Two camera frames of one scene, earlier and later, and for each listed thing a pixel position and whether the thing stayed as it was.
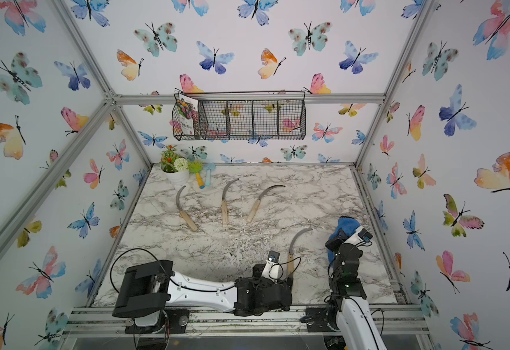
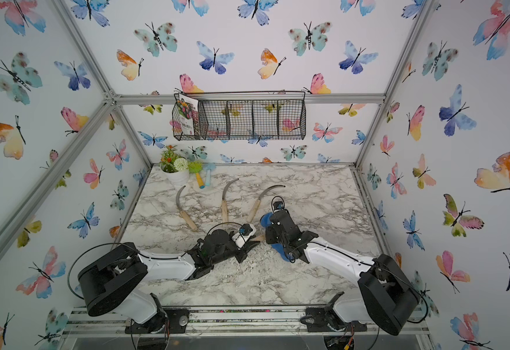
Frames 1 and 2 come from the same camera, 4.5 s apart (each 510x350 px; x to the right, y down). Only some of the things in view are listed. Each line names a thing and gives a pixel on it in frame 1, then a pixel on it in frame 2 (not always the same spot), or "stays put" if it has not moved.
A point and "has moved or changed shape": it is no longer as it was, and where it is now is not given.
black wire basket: x=276 y=115 stays put
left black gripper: x=289 y=285 to x=242 y=253
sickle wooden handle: x=182 y=213 stays put
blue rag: x=331 y=255 has moved or changed shape
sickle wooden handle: x=290 y=266 to x=261 y=238
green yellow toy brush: x=197 y=167 stays put
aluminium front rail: x=97 y=322 stays put
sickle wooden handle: x=257 y=203 stays put
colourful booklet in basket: x=187 y=113 stays put
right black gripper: x=344 y=244 to x=268 y=232
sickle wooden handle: x=224 y=203 stays put
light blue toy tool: x=208 y=166 stays put
